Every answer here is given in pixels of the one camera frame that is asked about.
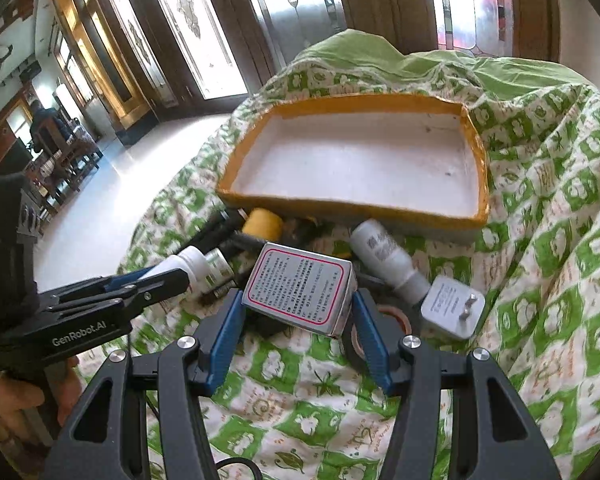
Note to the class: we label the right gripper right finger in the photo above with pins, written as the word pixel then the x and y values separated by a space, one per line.
pixel 493 434

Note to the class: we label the left hand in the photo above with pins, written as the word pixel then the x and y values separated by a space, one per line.
pixel 16 397

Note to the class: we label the white power adapter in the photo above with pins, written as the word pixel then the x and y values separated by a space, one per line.
pixel 452 308

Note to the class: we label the long black tube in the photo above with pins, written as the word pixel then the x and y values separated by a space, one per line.
pixel 219 227

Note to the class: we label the white medicine box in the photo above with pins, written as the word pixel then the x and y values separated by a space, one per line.
pixel 303 289

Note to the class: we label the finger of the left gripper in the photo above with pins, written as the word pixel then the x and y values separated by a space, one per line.
pixel 135 296
pixel 125 279

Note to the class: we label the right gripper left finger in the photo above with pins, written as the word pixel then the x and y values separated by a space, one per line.
pixel 105 436

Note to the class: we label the white bottle green label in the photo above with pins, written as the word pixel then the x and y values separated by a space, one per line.
pixel 210 270

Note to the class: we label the black electrical tape roll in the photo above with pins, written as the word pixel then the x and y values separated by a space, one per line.
pixel 371 338

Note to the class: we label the large white bottle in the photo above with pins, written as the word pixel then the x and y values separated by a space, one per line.
pixel 385 259

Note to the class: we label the yellow taped foam tray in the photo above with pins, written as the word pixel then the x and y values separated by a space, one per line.
pixel 415 163

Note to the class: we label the wooden chairs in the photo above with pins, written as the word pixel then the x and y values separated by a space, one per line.
pixel 61 172

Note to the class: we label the wooden doors with glass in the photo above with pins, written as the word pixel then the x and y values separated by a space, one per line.
pixel 148 61

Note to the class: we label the white bottle red label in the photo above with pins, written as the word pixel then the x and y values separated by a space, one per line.
pixel 180 262

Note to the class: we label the green patterned quilt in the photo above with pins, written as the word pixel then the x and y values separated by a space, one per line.
pixel 291 402

